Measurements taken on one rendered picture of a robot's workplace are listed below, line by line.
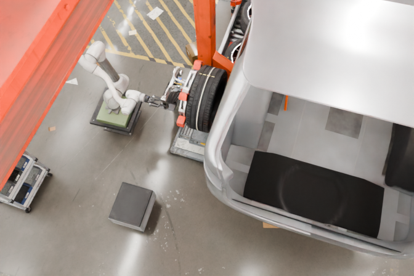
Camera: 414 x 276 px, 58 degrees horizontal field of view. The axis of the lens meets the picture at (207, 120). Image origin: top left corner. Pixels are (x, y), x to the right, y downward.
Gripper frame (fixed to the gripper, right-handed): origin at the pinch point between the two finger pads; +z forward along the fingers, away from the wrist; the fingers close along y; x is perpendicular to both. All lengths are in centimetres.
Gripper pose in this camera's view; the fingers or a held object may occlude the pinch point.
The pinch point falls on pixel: (164, 103)
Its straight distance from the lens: 381.3
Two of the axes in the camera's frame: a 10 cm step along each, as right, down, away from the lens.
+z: 9.5, 2.7, -1.7
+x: -0.3, -4.6, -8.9
